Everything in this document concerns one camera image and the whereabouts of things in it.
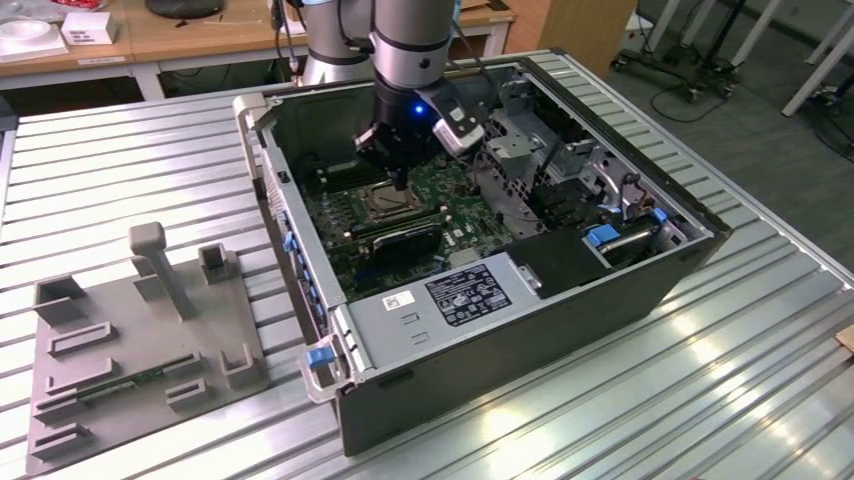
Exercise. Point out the white table leg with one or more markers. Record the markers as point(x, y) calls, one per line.
point(754, 30)
point(822, 76)

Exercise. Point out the small blue clip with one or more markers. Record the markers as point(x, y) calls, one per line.
point(658, 216)

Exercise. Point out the grey metal drive cage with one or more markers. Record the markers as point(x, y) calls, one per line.
point(514, 122)

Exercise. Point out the grey parts rack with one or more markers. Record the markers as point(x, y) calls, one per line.
point(134, 325)

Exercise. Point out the silver power supply unit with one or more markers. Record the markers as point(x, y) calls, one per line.
point(394, 335)

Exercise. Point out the blue slot clip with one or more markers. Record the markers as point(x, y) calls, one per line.
point(311, 290)
point(290, 243)

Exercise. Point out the CPU socket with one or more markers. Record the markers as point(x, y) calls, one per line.
point(390, 218)

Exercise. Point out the red bag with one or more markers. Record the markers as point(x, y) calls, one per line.
point(80, 4)

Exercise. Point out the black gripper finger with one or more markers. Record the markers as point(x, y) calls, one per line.
point(421, 152)
point(373, 145)

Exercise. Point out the silver CPU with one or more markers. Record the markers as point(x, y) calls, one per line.
point(387, 204)

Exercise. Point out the silver cage bracket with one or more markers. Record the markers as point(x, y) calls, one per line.
point(514, 147)

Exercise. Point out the blue latch tab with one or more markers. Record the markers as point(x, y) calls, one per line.
point(318, 359)

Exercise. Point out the wooden desk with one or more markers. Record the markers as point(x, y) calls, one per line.
point(200, 35)

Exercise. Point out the black expansion card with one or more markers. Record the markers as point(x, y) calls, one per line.
point(407, 247)

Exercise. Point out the wooden cabinet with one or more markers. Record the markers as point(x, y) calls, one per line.
point(587, 30)

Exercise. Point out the black round base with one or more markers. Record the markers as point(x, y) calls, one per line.
point(183, 7)

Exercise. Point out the white cardboard box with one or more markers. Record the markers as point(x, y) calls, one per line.
point(90, 30)

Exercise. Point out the tan wooden block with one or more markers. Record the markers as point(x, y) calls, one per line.
point(848, 340)

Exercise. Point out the green RAM stick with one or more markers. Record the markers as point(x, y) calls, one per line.
point(120, 386)

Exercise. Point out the black plastic duct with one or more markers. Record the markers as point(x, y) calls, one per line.
point(554, 265)

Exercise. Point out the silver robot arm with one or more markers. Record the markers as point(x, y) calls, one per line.
point(407, 45)

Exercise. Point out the blue plastic latch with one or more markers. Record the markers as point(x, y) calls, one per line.
point(601, 236)

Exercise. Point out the green motherboard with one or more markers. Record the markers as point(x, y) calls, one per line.
point(467, 200)

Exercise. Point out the silver chipset heatsink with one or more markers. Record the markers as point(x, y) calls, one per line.
point(463, 256)

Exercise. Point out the black wheeled stand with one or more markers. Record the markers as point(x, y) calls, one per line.
point(716, 40)

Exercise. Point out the grey PC case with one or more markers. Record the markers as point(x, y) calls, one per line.
point(507, 360)

